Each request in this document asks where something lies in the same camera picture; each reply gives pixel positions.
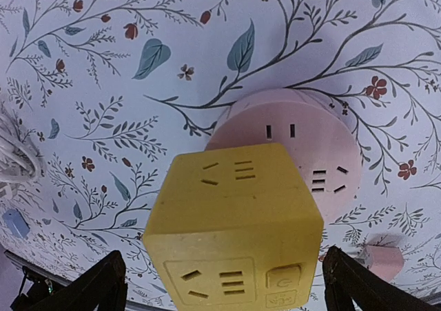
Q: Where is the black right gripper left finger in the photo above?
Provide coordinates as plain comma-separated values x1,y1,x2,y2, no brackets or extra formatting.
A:
10,250,127,311

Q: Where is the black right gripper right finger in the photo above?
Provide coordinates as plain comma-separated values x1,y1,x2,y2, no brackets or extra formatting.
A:
323,246,439,311

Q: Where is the yellow cube socket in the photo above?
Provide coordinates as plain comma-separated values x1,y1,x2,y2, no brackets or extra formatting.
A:
143,143,324,310

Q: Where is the pink round power socket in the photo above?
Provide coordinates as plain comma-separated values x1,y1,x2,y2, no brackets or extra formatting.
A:
205,88,362,223

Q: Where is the pink plug adapter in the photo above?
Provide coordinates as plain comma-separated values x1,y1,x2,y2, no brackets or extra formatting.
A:
356,234,404,282

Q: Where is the blue plug adapter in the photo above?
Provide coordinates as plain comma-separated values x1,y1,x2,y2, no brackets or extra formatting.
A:
2,209,30,239

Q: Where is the floral patterned table mat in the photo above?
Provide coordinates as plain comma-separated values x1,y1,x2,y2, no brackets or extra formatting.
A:
1,0,440,310

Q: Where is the white coiled power strip cable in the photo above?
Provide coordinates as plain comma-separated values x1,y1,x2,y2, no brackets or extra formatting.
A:
0,93,45,201

